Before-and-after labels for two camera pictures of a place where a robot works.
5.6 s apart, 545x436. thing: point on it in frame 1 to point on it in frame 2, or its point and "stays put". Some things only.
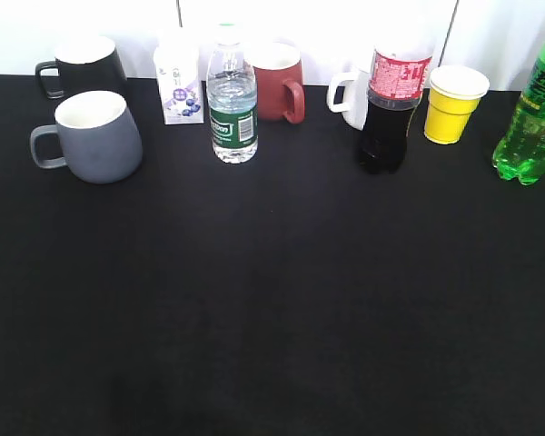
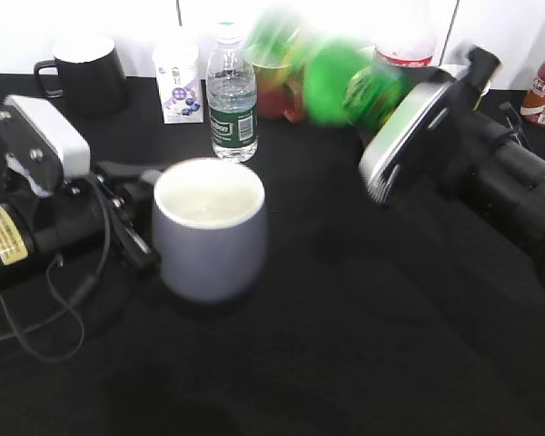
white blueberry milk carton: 178,63 stays put
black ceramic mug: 89,64 stays put
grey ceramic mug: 98,138 to 213,224
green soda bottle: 534,133 to 343,84
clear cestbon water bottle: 232,98 stays put
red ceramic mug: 276,65 stays put
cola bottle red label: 397,83 to 404,44
